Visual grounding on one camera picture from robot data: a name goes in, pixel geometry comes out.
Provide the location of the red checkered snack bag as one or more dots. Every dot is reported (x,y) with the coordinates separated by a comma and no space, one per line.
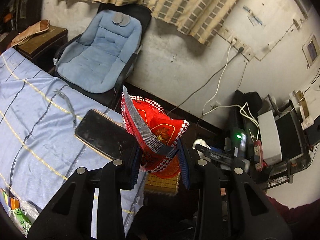
(156,133)

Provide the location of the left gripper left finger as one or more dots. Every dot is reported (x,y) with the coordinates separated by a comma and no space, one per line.
(68,215)

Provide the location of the white power strip red edge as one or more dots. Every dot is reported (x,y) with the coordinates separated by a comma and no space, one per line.
(258,156)

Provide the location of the white box device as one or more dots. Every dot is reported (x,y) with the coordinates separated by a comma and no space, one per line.
(269,139)

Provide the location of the light blue chair cushion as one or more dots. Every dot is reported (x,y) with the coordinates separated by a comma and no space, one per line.
(95,60)

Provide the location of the red plastic trash basket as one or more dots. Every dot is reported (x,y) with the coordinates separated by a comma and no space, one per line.
(162,167)

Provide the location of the blue striped tablecloth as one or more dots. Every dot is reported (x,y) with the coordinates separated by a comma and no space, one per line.
(39,149)

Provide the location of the green snack wrapper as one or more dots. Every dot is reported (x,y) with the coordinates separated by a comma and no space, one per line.
(22,214)

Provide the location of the bamboo seat mat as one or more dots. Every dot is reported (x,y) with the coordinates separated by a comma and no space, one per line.
(167,186)

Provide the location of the brown paper bag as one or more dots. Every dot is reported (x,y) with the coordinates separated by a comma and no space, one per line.
(36,29)

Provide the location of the wall socket strip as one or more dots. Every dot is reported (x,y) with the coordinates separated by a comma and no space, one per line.
(229,36)

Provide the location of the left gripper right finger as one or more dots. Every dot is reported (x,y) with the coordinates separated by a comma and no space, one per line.
(228,204)

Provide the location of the dark wooden side table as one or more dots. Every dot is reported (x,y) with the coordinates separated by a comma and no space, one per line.
(40,49)

